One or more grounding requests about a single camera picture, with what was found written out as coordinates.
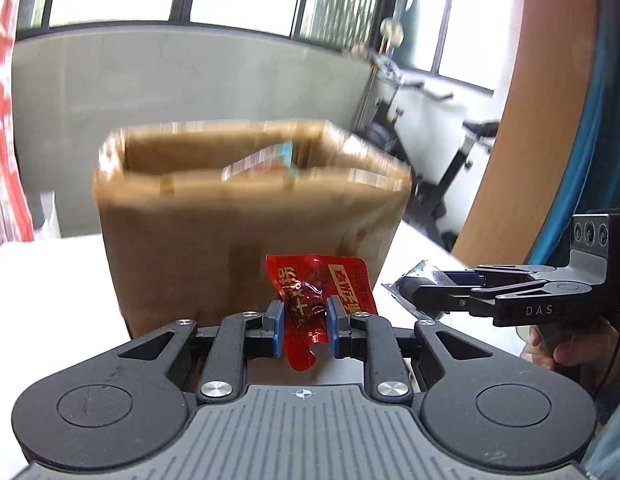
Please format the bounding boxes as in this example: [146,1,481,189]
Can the round wooden panel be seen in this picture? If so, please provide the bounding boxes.
[451,0,600,267]

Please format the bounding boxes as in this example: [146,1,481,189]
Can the black window frame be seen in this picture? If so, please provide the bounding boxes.
[14,0,497,95]

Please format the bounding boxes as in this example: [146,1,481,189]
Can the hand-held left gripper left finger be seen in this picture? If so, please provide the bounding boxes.
[117,300,286,403]

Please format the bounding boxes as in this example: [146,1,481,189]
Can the red snack packet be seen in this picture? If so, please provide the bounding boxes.
[266,254,379,372]

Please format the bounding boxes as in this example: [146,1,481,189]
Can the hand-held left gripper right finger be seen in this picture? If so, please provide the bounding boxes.
[326,296,496,403]

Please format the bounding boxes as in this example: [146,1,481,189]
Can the person's right hand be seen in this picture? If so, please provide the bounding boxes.
[516,317,620,373]

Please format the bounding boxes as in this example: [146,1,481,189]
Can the red patterned curtain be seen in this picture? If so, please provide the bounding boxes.
[0,0,37,257]

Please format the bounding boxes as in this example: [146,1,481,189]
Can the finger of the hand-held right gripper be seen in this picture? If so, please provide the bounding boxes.
[441,263,572,287]
[413,279,595,328]

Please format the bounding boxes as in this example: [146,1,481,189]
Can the exercise bike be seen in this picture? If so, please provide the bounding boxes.
[357,17,502,243]

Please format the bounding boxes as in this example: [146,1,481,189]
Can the dark foil snack packet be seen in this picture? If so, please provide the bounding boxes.
[382,260,450,322]

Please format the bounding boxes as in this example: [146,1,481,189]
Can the brown cardboard box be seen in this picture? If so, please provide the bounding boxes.
[92,119,414,339]

